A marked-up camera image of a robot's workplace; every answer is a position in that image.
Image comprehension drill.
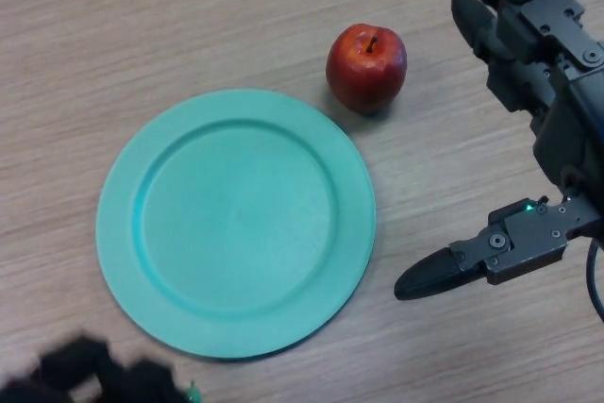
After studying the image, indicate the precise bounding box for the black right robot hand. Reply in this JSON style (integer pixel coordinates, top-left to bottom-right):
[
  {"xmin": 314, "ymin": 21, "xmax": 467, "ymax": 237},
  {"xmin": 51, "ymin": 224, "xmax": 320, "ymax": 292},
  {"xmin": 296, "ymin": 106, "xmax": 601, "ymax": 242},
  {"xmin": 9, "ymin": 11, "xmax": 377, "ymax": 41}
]
[{"xmin": 394, "ymin": 0, "xmax": 604, "ymax": 301}]

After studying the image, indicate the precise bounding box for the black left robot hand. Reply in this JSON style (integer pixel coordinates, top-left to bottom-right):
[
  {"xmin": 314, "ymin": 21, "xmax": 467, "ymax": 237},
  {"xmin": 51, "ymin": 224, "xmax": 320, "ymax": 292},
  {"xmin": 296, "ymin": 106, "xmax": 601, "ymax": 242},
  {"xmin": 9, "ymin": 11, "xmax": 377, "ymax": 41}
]
[{"xmin": 0, "ymin": 334, "xmax": 190, "ymax": 403}]

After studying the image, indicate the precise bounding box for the green grapes bunch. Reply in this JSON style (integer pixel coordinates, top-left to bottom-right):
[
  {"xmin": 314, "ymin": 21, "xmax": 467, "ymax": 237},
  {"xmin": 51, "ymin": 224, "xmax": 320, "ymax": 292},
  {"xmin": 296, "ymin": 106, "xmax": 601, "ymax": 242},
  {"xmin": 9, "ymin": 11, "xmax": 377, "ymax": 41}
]
[{"xmin": 183, "ymin": 379, "xmax": 204, "ymax": 403}]

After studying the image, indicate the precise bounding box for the green round plate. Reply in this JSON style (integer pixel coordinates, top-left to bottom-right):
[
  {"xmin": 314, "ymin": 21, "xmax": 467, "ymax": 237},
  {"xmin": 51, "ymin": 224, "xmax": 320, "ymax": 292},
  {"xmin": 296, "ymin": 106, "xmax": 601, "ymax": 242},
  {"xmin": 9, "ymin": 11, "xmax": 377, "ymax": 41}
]
[{"xmin": 95, "ymin": 88, "xmax": 378, "ymax": 360}]

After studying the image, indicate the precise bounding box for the red apple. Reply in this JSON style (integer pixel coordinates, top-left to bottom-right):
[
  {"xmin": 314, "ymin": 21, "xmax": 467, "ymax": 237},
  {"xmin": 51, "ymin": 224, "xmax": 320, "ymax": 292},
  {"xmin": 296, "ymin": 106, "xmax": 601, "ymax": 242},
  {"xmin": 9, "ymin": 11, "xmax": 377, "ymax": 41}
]
[{"xmin": 325, "ymin": 23, "xmax": 408, "ymax": 115}]

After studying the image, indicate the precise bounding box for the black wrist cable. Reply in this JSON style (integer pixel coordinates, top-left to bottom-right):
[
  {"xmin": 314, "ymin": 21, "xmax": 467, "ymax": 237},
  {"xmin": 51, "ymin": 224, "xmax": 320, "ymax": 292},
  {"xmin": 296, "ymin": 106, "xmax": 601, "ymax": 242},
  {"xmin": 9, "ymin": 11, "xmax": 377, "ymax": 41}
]
[{"xmin": 586, "ymin": 240, "xmax": 604, "ymax": 320}]

